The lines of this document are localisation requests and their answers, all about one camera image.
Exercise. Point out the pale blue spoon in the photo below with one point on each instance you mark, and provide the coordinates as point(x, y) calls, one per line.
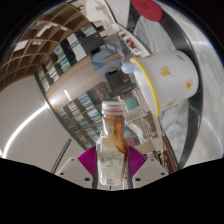
point(128, 68)

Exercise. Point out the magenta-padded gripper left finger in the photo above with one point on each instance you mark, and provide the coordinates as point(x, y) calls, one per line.
point(85, 163)

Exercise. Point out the wooden cubby shelf unit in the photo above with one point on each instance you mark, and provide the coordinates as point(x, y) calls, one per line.
point(30, 43)

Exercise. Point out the flat round red coaster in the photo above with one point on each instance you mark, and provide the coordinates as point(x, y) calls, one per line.
point(146, 9)

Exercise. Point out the straight ceiling light strip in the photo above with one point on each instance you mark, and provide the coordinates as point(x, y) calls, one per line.
point(23, 128)

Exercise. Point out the gold wall plaque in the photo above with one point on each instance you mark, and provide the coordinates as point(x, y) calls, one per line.
point(68, 95)

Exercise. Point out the white city block model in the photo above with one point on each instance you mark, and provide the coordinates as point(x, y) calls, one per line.
point(106, 10)

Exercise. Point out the narrow book-filled shelf unit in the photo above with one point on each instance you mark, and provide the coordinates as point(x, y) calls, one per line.
point(60, 56)

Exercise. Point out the white cup with yellow rim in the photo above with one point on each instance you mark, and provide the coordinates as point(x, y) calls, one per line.
point(170, 80)

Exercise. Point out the grey-blue model block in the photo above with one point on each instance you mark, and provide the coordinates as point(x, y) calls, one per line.
point(103, 60)

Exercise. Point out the clear plastic bottle white cap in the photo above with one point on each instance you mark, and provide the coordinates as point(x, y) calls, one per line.
point(111, 160)

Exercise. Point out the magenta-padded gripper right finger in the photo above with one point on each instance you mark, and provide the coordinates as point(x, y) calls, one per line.
point(138, 163)

